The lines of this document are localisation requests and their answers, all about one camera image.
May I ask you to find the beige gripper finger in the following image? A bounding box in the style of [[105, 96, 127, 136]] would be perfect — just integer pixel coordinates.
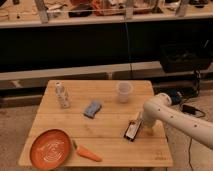
[[145, 127, 154, 136]]

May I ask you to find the translucent white cup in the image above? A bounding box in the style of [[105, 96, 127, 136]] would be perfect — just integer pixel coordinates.
[[116, 81, 133, 103]]

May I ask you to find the black power adapter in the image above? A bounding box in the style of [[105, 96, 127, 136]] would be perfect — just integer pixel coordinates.
[[182, 105, 197, 115]]

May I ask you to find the wooden table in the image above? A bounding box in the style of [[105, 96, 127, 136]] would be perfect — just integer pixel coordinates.
[[19, 80, 173, 168]]

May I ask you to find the blue sponge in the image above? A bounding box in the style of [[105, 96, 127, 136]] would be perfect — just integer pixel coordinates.
[[84, 101, 102, 118]]

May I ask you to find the orange toy carrot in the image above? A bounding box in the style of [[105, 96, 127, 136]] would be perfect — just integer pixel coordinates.
[[73, 142, 102, 162]]

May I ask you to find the black bin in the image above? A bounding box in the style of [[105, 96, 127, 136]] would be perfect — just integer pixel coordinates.
[[160, 43, 213, 73]]

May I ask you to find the small white bottle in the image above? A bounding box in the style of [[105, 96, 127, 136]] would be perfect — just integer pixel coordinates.
[[55, 82, 70, 108]]

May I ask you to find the orange plate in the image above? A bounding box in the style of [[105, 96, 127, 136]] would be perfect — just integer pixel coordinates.
[[29, 129, 72, 171]]

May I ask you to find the black hanging cable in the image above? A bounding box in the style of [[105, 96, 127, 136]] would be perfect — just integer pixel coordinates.
[[124, 19, 135, 80]]

